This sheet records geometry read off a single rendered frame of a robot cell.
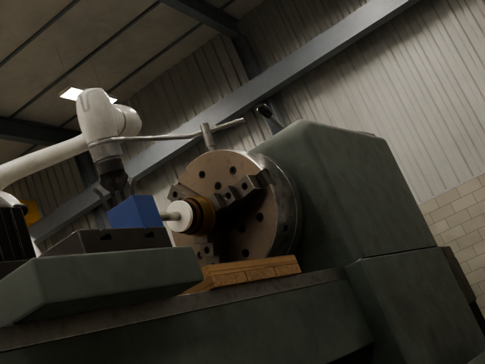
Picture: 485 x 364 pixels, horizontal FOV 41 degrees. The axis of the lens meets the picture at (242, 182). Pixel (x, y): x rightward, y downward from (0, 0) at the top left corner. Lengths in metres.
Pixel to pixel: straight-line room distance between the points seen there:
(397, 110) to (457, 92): 1.09
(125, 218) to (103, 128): 0.63
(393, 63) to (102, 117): 10.68
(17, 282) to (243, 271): 0.48
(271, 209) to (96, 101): 0.67
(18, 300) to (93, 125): 1.11
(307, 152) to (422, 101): 10.52
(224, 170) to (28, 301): 0.82
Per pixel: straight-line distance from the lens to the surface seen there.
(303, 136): 1.60
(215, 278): 1.09
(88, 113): 1.87
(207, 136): 1.60
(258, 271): 1.20
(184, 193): 1.52
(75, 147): 2.07
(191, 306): 1.04
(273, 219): 1.44
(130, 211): 1.26
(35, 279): 0.78
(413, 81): 12.19
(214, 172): 1.53
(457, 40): 12.18
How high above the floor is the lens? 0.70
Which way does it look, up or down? 16 degrees up
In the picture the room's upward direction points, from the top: 22 degrees counter-clockwise
